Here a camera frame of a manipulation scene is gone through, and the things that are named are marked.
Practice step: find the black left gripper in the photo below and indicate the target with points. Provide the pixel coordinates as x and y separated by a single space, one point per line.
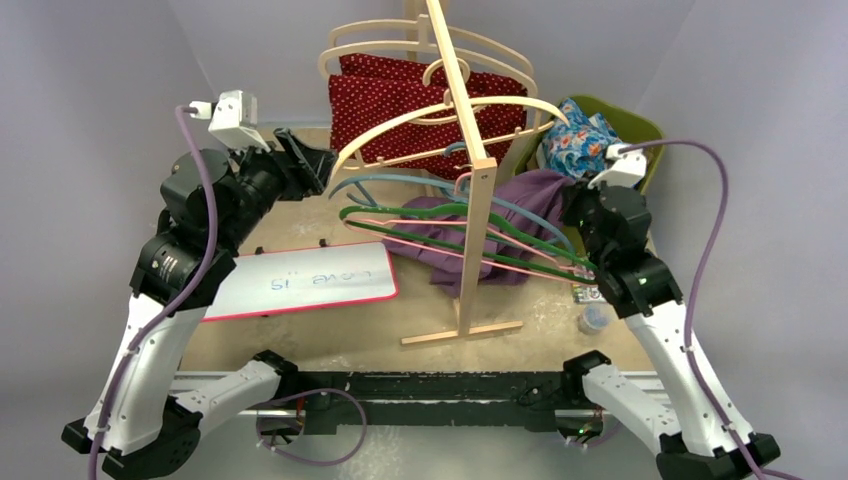
305 170

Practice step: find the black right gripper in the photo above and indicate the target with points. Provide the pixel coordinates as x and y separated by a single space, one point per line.
577 205

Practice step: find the wooden hanger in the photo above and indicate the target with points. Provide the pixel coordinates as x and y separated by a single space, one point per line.
540 116
484 52
420 28

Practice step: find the grey-blue plastic hanger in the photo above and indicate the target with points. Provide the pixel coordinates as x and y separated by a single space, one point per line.
454 191

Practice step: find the purple garment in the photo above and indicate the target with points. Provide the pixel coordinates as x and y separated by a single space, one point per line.
530 202

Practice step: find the blue floral garment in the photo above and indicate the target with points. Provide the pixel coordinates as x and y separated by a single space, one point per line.
577 147

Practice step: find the pink wire hanger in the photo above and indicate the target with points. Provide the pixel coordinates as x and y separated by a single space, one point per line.
366 214

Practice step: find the green plastic hanger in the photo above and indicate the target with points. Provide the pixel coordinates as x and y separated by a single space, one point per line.
560 264

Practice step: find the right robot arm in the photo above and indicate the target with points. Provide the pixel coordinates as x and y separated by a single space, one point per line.
698 433

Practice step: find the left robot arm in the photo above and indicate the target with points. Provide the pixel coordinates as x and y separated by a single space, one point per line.
138 428

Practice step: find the marker pen box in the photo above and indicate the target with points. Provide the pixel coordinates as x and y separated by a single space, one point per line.
585 293

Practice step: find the green plastic basket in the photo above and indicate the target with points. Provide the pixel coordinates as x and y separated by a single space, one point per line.
630 127

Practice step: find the red polka dot garment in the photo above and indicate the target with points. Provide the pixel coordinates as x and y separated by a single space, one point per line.
373 89

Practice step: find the wooden clothes rack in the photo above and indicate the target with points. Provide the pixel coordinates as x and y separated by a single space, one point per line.
482 182

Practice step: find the small clear plastic cup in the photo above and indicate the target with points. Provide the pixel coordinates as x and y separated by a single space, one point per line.
593 320

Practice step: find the red-edged whiteboard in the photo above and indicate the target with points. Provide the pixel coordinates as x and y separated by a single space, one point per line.
273 283

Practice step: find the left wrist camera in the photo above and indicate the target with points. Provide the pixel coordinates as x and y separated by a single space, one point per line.
232 120

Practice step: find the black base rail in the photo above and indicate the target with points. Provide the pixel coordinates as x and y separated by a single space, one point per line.
533 400

